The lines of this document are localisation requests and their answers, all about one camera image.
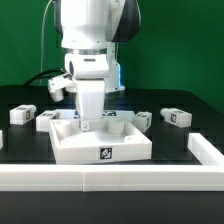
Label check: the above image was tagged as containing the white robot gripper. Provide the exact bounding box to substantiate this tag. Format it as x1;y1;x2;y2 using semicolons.
65;53;109;131

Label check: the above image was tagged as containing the white square table top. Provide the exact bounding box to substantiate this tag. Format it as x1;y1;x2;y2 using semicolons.
49;119;152;165

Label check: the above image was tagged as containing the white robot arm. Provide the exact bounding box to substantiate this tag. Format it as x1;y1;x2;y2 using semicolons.
54;0;141;131

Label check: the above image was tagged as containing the white marker tag sheet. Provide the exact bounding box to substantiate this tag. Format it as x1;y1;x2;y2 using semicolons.
56;109;135;121

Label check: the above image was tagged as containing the white part at left edge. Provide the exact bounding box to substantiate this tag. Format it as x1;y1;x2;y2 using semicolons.
0;130;3;150

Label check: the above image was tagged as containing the white L-shaped obstacle fence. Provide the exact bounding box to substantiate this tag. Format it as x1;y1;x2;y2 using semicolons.
0;133;224;192

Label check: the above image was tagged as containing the black cable bundle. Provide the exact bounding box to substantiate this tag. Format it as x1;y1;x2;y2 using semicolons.
22;68;68;87

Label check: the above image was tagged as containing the white cable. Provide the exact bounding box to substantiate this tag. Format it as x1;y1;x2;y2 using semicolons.
39;0;54;87

